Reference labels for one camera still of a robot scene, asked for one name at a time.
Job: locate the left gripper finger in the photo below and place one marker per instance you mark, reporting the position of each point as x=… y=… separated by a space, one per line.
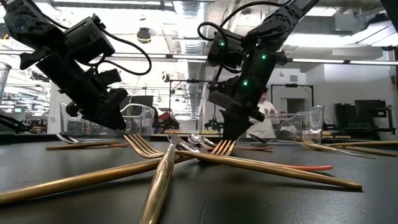
x=119 y=96
x=109 y=113

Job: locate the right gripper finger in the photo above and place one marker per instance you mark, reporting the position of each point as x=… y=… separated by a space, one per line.
x=233 y=124
x=249 y=124

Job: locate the clear plastic bin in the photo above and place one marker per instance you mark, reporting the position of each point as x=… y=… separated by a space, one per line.
x=314 y=124
x=140 y=121
x=4 y=77

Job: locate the gold knife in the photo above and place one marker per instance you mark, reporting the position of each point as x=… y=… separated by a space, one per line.
x=158 y=186
x=77 y=145
x=379 y=152

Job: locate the gold fork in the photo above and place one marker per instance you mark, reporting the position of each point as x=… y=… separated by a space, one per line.
x=373 y=143
x=143 y=146
x=308 y=141
x=62 y=183

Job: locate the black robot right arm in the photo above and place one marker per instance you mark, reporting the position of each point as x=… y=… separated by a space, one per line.
x=280 y=21

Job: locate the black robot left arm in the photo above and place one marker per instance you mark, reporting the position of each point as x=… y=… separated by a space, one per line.
x=28 y=21

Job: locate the small black background robot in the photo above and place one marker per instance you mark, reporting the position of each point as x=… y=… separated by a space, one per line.
x=213 y=124

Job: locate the black monitor screen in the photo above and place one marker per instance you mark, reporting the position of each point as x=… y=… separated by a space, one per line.
x=143 y=101

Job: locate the person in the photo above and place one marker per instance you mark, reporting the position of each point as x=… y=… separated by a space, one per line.
x=282 y=116
x=269 y=110

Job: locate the wooden background workbench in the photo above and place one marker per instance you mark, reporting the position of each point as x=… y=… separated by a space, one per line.
x=186 y=132

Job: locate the green exit sign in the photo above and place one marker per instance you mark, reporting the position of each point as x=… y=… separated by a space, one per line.
x=18 y=109

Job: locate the black equipment rack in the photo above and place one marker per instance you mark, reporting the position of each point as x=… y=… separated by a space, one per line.
x=367 y=115

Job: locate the black background frame stand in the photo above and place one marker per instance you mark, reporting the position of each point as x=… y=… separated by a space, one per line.
x=292 y=85

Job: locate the black overhead camera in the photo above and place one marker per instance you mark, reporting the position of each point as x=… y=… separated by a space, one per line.
x=143 y=35

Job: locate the frame light bar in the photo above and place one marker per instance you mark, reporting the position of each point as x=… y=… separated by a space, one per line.
x=186 y=57

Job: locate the silver ventilation duct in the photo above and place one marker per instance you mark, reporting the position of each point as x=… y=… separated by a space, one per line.
x=186 y=46

